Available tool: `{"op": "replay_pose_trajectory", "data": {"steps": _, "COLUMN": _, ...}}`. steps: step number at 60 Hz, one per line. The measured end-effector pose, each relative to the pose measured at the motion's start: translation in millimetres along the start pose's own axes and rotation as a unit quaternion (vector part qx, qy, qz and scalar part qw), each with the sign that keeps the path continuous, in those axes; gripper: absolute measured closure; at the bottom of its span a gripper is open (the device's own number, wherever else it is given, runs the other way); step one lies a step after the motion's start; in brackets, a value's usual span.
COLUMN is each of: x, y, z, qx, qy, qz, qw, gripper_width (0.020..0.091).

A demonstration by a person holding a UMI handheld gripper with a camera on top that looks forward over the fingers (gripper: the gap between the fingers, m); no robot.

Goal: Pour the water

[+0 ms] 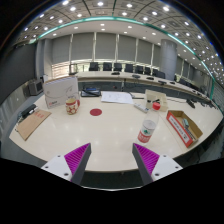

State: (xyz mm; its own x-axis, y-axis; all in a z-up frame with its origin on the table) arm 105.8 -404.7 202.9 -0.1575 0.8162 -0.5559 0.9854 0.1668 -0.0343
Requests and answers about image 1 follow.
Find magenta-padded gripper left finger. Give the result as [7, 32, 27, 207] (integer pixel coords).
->
[40, 142, 92, 186]

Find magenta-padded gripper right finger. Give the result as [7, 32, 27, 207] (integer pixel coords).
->
[131, 142, 184, 186]

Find clear red-capped water bottle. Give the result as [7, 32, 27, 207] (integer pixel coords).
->
[137, 101, 162, 144]

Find open red and brown carton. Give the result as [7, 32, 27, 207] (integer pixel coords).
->
[165, 109, 204, 149]

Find flat round red coaster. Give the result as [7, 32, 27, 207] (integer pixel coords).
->
[89, 108, 103, 117]

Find red and cream patterned mug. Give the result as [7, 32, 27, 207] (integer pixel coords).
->
[65, 96, 81, 116]

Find brown paper envelope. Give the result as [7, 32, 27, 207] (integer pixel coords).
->
[15, 109, 53, 141]

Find small open white box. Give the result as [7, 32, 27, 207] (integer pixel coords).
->
[144, 89, 169, 112]

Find white printed paper sheets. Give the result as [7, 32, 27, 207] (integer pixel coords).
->
[100, 90, 135, 105]

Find black laptop bag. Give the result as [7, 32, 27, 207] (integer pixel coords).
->
[80, 86, 102, 98]

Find black power adapter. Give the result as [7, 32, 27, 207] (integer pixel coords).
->
[20, 103, 38, 118]

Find white paper ream box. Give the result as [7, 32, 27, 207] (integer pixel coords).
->
[43, 75, 80, 110]

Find long curved conference desk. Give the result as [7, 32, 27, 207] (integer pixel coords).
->
[71, 70, 214, 103]

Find grey CRT monitor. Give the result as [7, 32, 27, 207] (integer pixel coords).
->
[27, 78, 44, 96]

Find row of black office chairs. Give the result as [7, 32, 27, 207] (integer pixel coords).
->
[88, 61, 188, 86]

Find round recessed ceiling lights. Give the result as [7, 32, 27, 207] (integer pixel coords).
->
[23, 0, 224, 84]

